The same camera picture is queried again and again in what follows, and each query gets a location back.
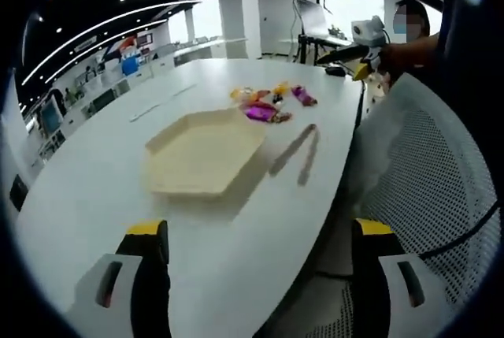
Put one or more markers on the person's dark clothing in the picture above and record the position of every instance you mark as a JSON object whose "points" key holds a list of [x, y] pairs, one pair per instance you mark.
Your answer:
{"points": [[468, 78]]}

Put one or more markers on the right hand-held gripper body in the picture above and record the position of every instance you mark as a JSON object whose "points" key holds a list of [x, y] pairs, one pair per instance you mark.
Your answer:
{"points": [[368, 30]]}

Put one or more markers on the black tripod stand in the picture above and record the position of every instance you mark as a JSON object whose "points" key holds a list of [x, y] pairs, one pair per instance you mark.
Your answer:
{"points": [[304, 38]]}

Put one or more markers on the yellow food packet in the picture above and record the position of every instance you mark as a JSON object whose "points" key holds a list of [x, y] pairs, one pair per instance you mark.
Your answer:
{"points": [[282, 88]]}

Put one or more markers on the black office chair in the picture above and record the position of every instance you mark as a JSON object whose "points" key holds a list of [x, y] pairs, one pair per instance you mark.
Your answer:
{"points": [[101, 100]]}

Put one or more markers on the black computer mouse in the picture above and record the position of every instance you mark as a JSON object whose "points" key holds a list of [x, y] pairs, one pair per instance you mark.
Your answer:
{"points": [[335, 71]]}

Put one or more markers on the magenta food packet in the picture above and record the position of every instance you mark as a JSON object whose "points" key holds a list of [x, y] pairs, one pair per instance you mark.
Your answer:
{"points": [[260, 111]]}

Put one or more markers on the silver laptop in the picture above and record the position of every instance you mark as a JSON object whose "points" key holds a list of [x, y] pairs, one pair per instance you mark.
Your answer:
{"points": [[313, 19]]}

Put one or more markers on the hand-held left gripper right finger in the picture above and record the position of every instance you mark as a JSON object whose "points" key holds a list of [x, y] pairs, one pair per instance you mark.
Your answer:
{"points": [[393, 298]]}

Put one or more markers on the white mesh office chair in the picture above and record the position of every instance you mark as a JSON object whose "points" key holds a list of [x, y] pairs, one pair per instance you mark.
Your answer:
{"points": [[429, 157]]}

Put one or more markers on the orange food packet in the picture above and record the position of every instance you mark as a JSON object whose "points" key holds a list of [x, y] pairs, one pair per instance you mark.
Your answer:
{"points": [[244, 94]]}

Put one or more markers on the brown food packet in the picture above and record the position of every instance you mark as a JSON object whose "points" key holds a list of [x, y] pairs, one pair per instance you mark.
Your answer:
{"points": [[282, 117]]}

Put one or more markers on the purple food packet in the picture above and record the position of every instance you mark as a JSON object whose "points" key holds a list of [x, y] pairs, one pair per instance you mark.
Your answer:
{"points": [[303, 95]]}

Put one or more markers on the beige hexagonal container tray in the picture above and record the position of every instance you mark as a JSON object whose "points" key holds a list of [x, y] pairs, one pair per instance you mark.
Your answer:
{"points": [[201, 153]]}

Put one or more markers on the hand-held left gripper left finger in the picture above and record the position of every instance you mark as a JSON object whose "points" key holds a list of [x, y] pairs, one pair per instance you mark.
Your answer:
{"points": [[118, 298]]}

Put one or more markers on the white pillar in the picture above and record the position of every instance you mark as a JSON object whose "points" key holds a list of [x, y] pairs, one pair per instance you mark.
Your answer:
{"points": [[239, 19]]}

